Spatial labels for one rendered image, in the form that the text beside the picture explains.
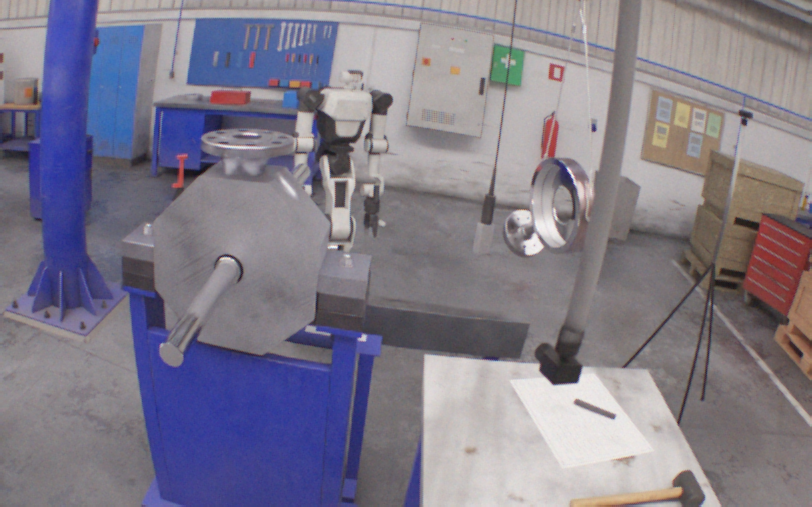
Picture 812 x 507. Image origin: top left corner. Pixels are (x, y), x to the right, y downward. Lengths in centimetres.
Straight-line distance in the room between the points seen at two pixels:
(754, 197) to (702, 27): 253
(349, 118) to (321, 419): 195
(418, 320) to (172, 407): 89
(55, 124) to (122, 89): 385
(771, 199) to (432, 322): 479
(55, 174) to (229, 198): 204
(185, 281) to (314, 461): 70
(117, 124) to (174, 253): 566
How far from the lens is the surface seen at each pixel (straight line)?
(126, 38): 713
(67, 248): 355
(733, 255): 612
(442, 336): 203
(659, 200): 744
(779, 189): 626
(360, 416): 223
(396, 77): 668
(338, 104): 330
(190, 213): 158
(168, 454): 212
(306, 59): 676
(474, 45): 635
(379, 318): 200
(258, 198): 151
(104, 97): 731
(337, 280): 155
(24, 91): 806
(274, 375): 174
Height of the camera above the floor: 172
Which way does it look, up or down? 19 degrees down
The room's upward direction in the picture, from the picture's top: 8 degrees clockwise
